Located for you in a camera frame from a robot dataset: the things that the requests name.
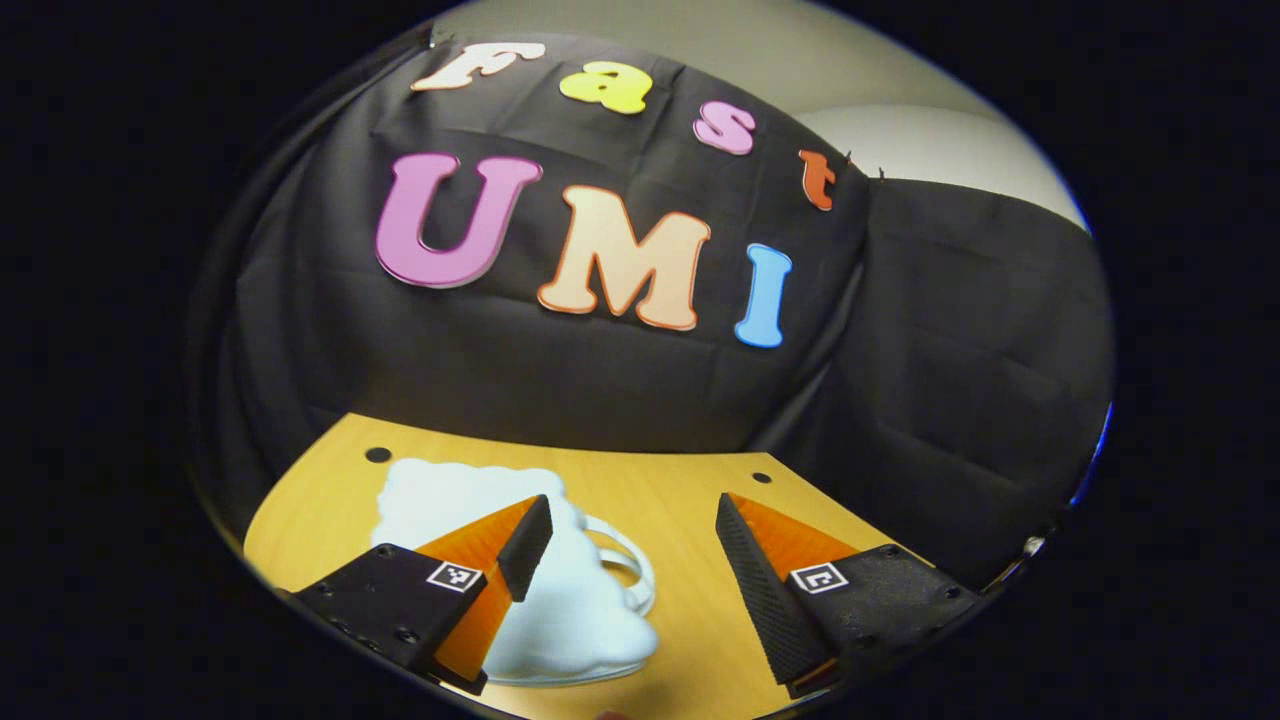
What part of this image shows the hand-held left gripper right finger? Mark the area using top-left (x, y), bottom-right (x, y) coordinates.
top-left (715, 492), bottom-right (986, 698)

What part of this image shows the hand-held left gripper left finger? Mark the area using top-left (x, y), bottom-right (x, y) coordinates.
top-left (290, 494), bottom-right (554, 696)

